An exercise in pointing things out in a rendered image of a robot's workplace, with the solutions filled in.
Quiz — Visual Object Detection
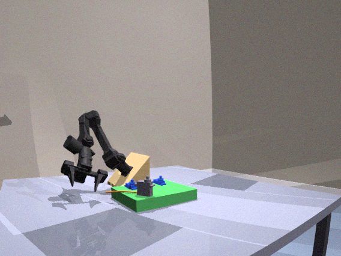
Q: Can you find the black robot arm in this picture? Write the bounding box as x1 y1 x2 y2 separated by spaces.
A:
63 110 133 184

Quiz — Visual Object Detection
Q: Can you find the green flat rectangular plate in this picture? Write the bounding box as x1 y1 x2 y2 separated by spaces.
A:
111 176 198 213

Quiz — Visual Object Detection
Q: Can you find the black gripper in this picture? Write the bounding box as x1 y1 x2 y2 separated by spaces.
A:
61 154 108 192

